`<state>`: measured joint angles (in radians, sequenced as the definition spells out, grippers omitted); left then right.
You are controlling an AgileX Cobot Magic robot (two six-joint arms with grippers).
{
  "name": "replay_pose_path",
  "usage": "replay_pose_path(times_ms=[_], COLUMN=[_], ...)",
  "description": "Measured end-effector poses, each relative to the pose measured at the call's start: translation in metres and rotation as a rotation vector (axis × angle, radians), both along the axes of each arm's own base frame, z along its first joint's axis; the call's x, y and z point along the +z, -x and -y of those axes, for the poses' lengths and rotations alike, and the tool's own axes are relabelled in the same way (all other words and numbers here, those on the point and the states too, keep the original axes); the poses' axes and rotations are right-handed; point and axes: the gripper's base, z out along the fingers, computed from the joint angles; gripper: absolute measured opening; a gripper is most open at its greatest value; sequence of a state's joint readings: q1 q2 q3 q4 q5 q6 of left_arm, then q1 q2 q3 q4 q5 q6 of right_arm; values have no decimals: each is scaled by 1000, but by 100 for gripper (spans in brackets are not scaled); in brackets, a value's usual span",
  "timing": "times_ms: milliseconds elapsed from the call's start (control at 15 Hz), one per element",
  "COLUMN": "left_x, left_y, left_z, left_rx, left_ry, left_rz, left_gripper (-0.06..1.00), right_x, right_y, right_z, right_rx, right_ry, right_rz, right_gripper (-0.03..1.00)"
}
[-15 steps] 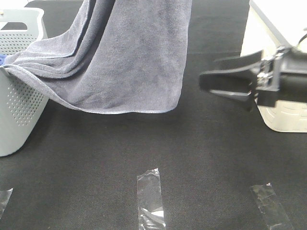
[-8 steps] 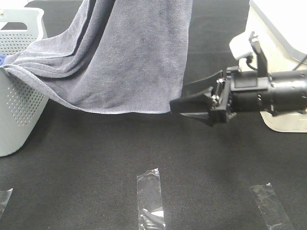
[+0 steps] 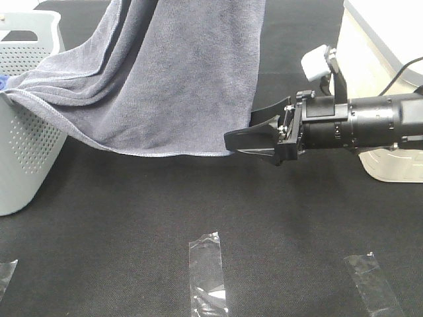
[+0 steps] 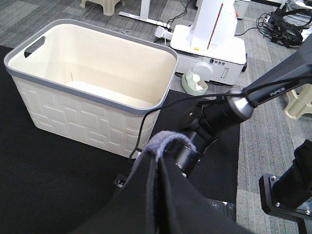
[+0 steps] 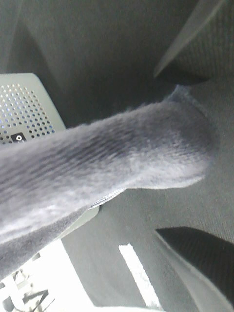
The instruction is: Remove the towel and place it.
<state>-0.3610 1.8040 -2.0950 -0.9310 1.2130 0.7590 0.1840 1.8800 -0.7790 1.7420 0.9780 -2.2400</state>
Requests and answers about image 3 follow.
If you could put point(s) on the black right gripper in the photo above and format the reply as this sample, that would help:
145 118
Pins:
271 137

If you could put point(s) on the blue towel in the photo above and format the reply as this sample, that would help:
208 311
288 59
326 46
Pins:
3 81

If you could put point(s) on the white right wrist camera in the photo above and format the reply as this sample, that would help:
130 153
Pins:
315 63

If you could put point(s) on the grey perforated laundry basket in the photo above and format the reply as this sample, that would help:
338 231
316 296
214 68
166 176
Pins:
29 145

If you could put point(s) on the grey towel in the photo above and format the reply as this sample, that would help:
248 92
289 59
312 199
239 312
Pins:
155 79

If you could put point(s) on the clear tape strip left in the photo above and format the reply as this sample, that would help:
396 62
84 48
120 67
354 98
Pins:
6 272

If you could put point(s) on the clear tape strip right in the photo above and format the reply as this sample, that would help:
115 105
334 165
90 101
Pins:
372 285

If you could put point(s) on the clear tape strip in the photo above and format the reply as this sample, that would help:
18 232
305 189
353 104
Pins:
207 288
6 272
372 285

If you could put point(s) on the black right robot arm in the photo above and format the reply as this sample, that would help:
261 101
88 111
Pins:
363 124

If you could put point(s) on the clear tape strip centre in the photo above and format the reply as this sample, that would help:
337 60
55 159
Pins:
207 288

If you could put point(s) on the cream white storage basket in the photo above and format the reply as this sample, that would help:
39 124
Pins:
379 47

